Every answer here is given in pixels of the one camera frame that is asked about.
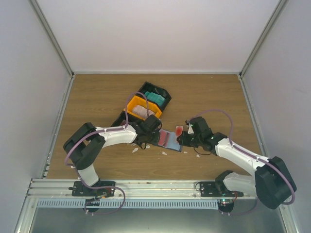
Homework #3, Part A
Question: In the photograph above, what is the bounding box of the slotted cable duct grey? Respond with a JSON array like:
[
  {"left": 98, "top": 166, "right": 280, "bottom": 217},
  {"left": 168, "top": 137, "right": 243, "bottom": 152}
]
[{"left": 37, "top": 199, "right": 218, "bottom": 210}]

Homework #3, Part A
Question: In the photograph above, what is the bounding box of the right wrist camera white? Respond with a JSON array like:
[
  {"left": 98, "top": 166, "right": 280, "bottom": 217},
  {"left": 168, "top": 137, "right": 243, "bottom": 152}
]
[{"left": 186, "top": 121, "right": 194, "bottom": 134}]

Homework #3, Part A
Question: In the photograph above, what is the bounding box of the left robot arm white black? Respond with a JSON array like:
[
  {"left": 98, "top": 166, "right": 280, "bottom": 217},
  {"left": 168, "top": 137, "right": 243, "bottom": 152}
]
[{"left": 63, "top": 115, "right": 162, "bottom": 196}]

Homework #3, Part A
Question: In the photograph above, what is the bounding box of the aluminium rail frame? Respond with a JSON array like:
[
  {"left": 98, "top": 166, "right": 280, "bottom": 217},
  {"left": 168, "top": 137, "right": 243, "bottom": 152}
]
[{"left": 26, "top": 179, "right": 268, "bottom": 197}]

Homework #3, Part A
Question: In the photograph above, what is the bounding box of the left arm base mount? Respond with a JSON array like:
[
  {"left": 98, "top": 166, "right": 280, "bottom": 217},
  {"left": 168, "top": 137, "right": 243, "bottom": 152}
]
[{"left": 69, "top": 181, "right": 116, "bottom": 198}]

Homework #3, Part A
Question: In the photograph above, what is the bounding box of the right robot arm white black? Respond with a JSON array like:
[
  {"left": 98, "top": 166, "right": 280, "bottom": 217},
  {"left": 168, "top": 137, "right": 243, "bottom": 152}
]
[{"left": 176, "top": 116, "right": 297, "bottom": 209}]

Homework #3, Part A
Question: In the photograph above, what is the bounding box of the white vip card stack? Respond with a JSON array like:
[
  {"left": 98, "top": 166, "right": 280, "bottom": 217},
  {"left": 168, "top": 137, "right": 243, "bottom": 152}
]
[{"left": 132, "top": 105, "right": 155, "bottom": 119}]

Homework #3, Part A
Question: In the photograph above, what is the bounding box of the black bin with teal cards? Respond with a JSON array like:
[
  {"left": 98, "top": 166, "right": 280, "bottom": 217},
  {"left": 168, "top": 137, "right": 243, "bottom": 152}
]
[{"left": 136, "top": 82, "right": 172, "bottom": 112}]

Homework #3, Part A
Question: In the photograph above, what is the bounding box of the red circle white card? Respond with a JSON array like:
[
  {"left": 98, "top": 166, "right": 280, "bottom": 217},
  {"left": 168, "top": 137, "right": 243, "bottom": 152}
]
[{"left": 158, "top": 130, "right": 170, "bottom": 147}]

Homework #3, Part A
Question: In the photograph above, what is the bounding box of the orange bin with cards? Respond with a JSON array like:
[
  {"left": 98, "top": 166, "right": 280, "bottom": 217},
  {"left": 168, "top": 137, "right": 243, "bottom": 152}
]
[{"left": 127, "top": 95, "right": 162, "bottom": 120}]

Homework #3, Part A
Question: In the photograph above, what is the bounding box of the navy blue card holder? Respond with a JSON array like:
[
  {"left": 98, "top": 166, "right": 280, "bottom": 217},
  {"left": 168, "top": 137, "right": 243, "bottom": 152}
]
[{"left": 158, "top": 132, "right": 182, "bottom": 152}]

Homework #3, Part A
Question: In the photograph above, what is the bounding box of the teal card stack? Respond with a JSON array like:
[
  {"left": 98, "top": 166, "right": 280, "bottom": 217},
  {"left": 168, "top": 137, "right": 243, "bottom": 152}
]
[{"left": 144, "top": 91, "right": 166, "bottom": 107}]

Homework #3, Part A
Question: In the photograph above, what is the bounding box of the black bin with red cards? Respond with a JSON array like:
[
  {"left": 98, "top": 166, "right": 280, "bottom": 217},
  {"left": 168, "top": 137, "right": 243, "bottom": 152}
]
[{"left": 111, "top": 111, "right": 139, "bottom": 127}]

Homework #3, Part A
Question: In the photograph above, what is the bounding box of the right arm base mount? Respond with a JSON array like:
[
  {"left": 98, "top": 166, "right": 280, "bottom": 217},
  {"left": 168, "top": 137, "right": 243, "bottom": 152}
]
[{"left": 194, "top": 181, "right": 243, "bottom": 198}]

